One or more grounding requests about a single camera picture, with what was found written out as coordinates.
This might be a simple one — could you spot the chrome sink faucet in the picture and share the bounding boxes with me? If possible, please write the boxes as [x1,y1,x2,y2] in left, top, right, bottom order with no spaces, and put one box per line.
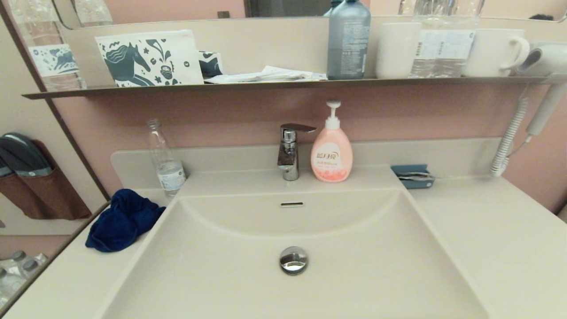
[277,123,317,181]

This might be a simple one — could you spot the white hair dryer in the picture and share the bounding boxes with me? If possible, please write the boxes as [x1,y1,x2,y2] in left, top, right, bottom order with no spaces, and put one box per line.
[516,41,567,136]

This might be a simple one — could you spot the blue terry cloth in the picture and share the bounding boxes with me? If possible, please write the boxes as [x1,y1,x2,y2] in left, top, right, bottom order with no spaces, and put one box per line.
[85,189,167,253]

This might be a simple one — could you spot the white paper packets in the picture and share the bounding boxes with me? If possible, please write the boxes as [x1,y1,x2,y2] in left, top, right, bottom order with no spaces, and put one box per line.
[205,66,328,84]

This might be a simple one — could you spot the pink soap pump bottle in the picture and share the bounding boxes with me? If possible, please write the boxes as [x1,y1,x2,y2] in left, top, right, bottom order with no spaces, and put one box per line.
[310,100,353,183]

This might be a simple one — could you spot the beige moulded sink basin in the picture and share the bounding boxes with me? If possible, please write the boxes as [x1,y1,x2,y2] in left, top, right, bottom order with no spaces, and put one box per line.
[95,166,492,319]

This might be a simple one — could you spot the grey toiletry bottle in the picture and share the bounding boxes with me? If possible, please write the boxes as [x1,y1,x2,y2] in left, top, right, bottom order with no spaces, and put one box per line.
[327,0,372,81]

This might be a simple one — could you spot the white mug with handle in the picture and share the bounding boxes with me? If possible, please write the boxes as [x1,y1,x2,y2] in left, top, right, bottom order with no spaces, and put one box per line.
[463,29,531,78]

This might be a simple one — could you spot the small clear water bottle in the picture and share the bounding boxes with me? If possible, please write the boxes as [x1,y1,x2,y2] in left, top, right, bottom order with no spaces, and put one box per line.
[148,118,187,198]

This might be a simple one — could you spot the chrome drain stopper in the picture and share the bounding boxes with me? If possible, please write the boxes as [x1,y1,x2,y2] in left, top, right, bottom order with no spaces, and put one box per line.
[279,246,309,276]

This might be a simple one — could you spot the white handleless cup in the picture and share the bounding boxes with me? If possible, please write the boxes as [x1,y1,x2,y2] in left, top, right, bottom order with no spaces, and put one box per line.
[376,22,421,79]

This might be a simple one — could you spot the shrink-wrapped water bottle pack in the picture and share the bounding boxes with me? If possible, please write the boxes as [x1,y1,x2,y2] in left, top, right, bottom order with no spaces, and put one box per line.
[0,250,49,306]

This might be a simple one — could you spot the large horse print pouch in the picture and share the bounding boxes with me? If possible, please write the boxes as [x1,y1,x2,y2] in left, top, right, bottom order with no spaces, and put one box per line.
[95,30,205,88]

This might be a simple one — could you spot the small blue print pouch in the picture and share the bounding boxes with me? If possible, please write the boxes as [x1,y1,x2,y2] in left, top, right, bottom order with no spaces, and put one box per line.
[198,51,224,79]

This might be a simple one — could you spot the white coiled dryer cord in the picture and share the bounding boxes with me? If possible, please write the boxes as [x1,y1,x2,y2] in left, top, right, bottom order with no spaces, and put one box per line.
[489,95,533,178]

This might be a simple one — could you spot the dark metal wall shelf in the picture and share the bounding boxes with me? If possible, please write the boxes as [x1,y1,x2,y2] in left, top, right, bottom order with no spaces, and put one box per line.
[22,76,567,100]

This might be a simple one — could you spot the wall mirror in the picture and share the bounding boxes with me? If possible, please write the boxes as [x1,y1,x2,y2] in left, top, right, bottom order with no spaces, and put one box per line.
[51,0,567,30]

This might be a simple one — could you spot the teal blue box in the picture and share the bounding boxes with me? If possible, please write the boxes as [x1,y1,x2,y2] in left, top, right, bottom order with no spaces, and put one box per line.
[391,164,435,190]

